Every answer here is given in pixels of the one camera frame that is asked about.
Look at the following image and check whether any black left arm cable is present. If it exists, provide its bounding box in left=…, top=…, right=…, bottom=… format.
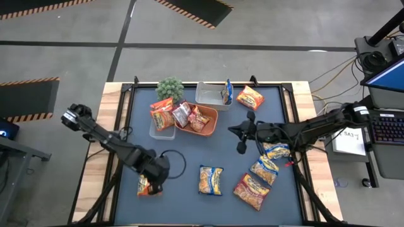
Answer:
left=159, top=149, right=187, bottom=180

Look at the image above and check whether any monitor with blue screen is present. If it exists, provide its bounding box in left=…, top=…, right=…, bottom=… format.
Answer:
left=360, top=55, right=404, bottom=94

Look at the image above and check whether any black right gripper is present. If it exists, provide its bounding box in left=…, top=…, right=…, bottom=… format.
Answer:
left=227, top=110, right=277, bottom=155

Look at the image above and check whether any grey workstation cart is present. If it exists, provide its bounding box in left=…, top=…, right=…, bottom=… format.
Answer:
left=324, top=84, right=404, bottom=189

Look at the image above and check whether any grey stand base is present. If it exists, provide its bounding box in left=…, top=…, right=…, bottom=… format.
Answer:
left=353, top=35, right=404, bottom=69

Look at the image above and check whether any orange plastic bin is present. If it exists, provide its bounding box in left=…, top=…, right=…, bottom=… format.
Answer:
left=174, top=102, right=220, bottom=137

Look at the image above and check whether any blue Maruchan ramen pack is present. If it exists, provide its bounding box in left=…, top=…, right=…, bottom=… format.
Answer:
left=249, top=154, right=280, bottom=187
left=220, top=78, right=234, bottom=106
left=198, top=165, right=225, bottom=197
left=263, top=142, right=291, bottom=160

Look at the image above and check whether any red Maruchan ramen pack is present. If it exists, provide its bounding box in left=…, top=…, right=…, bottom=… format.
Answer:
left=232, top=172, right=272, bottom=212
left=187, top=105, right=211, bottom=133

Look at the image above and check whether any black device with blue light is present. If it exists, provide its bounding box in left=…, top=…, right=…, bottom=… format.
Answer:
left=0, top=117, right=20, bottom=142

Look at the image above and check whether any black stand pole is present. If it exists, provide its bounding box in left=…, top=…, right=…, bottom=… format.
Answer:
left=367, top=6, right=404, bottom=47

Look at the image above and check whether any grey metal desk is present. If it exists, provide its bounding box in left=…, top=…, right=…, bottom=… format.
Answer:
left=0, top=135, right=53, bottom=226

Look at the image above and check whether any black metal table frame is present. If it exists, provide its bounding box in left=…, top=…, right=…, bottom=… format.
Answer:
left=68, top=74, right=347, bottom=227

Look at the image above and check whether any hazard-striped black floor mat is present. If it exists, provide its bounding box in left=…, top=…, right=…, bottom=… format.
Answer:
left=0, top=0, right=95, bottom=21
left=153, top=0, right=235, bottom=30
left=0, top=76, right=61, bottom=124

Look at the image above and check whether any translucent clear plastic bin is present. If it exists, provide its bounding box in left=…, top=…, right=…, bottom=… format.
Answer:
left=148, top=108, right=177, bottom=141

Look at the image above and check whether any black keyboard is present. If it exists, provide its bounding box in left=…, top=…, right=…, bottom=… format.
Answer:
left=368, top=112, right=404, bottom=146

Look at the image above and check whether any white paper sheet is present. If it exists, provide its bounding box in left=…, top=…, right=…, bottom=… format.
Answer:
left=331, top=127, right=367, bottom=157

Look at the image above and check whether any pale grey plastic bin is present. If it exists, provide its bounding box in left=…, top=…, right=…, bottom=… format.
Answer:
left=194, top=81, right=234, bottom=112

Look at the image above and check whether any coiled black cable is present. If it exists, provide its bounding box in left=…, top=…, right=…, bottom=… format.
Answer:
left=359, top=50, right=385, bottom=74

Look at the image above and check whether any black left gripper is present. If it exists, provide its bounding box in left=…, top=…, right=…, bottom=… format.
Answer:
left=141, top=156, right=170, bottom=195

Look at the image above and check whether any artificial green plant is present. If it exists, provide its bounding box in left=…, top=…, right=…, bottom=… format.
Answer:
left=155, top=76, right=185, bottom=103

